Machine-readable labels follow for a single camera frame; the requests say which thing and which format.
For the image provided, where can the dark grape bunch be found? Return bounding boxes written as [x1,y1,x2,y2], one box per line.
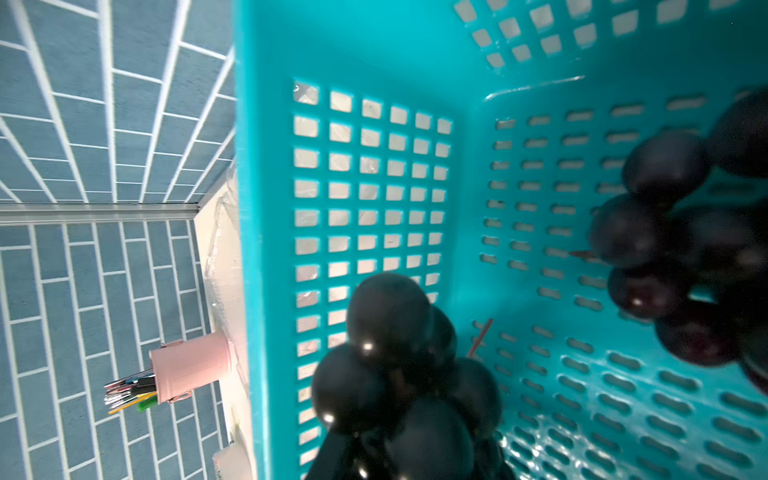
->
[307,273,515,479]

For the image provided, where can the clear clamshell container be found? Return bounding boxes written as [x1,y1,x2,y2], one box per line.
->
[195,168,249,385]

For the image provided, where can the teal plastic basket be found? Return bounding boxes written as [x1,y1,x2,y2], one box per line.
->
[232,1,767,479]

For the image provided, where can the pink pen cup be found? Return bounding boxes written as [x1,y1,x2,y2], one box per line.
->
[150,331,233,404]

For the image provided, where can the coloured pens bundle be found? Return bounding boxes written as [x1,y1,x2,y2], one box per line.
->
[104,369,158,415]

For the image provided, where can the black grape bunch lower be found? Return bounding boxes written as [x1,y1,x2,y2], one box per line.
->
[588,90,767,391]

